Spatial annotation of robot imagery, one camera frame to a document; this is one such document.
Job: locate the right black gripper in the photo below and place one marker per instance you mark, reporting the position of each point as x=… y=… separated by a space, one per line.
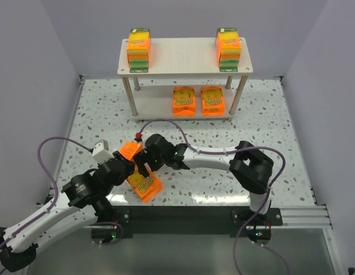
x=143 y=160

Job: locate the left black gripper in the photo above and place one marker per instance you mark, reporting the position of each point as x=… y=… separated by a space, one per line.
x=121 y=161

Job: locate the orange Scrub Daddy box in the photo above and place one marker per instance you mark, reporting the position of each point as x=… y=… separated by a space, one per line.
x=145 y=187
x=213 y=103

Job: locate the green orange sponge box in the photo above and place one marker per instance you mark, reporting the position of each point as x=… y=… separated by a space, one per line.
x=138 y=49

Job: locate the orange box green end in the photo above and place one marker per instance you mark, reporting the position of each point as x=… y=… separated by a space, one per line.
x=228 y=49

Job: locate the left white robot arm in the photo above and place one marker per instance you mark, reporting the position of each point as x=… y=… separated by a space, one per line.
x=18 y=248

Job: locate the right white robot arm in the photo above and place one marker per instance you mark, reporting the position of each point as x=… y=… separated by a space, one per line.
x=251 y=167

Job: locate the white two-tier shelf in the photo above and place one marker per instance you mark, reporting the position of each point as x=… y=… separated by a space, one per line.
x=173 y=59

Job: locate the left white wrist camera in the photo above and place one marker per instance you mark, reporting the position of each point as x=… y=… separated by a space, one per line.
x=101 y=153

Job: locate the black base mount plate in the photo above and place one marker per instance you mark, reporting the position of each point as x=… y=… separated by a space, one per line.
x=222 y=220

